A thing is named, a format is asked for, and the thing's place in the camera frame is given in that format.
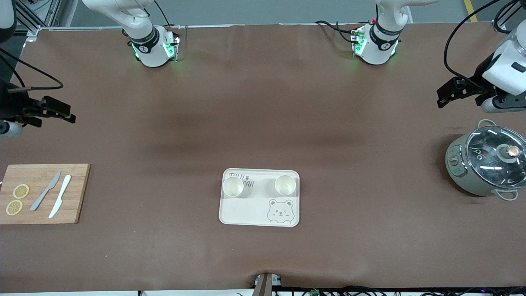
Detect white IKEA cup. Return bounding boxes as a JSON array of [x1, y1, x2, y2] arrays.
[[222, 176, 245, 198], [275, 175, 297, 196]]

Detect cream bear print tray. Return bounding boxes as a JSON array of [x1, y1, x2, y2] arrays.
[[219, 168, 300, 227]]

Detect glass pot lid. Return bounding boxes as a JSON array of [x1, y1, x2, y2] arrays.
[[466, 125, 526, 189]]

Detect grey plastic knife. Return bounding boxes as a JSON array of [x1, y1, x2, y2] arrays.
[[30, 171, 61, 212]]

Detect white plastic knife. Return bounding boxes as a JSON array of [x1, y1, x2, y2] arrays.
[[48, 175, 72, 219]]

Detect grey-green electric cooking pot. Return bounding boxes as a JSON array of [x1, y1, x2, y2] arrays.
[[445, 119, 526, 201]]

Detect wooden cutting board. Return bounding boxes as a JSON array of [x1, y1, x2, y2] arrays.
[[0, 164, 91, 225]]

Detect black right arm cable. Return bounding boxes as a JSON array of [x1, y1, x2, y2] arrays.
[[0, 47, 64, 93]]

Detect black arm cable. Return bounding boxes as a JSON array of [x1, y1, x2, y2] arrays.
[[0, 47, 64, 93], [443, 0, 526, 81]]

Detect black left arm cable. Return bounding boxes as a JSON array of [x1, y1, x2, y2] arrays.
[[443, 0, 526, 81]]

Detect aluminium frame profile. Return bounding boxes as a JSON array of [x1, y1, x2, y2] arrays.
[[16, 0, 124, 38]]

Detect black base cables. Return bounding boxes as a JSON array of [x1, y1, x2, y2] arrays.
[[316, 20, 359, 44]]

